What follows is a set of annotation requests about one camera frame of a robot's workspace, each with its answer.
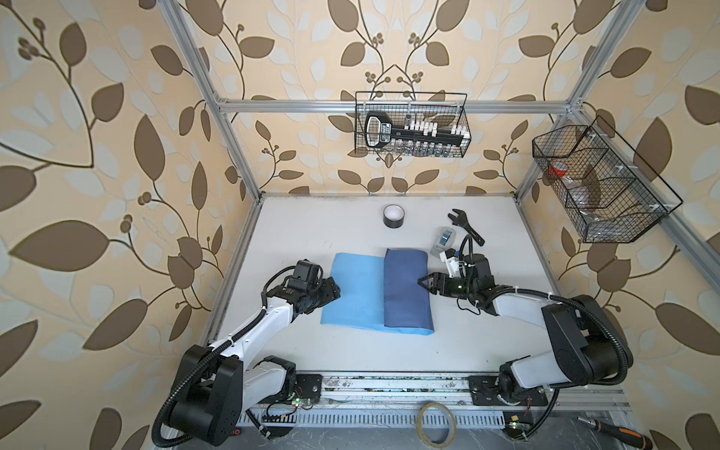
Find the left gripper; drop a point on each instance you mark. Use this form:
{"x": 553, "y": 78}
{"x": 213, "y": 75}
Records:
{"x": 331, "y": 291}

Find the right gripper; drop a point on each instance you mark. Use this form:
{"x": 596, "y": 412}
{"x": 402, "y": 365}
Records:
{"x": 436, "y": 277}

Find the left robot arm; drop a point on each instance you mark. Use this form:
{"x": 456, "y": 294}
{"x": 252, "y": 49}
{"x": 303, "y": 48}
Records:
{"x": 218, "y": 383}

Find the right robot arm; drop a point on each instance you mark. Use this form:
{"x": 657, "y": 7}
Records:
{"x": 585, "y": 346}

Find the white tape dispenser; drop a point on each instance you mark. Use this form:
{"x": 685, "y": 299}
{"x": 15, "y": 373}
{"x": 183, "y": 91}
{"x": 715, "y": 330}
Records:
{"x": 444, "y": 241}

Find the black adjustable wrench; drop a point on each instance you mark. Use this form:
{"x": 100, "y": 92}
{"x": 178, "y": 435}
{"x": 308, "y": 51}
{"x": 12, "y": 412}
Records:
{"x": 460, "y": 219}

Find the black tape roll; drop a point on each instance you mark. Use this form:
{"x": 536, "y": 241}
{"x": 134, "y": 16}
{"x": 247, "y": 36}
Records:
{"x": 393, "y": 216}

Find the socket set holder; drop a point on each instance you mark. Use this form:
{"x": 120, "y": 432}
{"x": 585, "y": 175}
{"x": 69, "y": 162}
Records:
{"x": 379, "y": 131}

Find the red object in basket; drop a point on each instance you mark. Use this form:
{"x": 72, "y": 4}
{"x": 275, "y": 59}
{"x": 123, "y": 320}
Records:
{"x": 557, "y": 170}

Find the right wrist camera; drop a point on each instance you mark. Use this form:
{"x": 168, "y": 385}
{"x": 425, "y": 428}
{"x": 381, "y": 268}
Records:
{"x": 452, "y": 263}

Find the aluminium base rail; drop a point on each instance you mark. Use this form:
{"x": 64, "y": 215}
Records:
{"x": 394, "y": 390}

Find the back wire basket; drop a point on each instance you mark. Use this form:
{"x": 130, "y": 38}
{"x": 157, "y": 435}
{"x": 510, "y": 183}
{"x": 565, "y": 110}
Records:
{"x": 445, "y": 109}

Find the wire basket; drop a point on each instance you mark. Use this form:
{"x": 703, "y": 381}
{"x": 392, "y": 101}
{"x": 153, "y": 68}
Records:
{"x": 612, "y": 193}
{"x": 445, "y": 109}

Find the right wire basket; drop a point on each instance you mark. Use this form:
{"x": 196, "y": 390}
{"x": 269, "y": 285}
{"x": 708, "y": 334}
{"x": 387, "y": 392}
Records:
{"x": 612, "y": 193}

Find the orange handled screwdriver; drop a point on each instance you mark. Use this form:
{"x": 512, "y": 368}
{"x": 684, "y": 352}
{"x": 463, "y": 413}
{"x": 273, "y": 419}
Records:
{"x": 626, "y": 436}

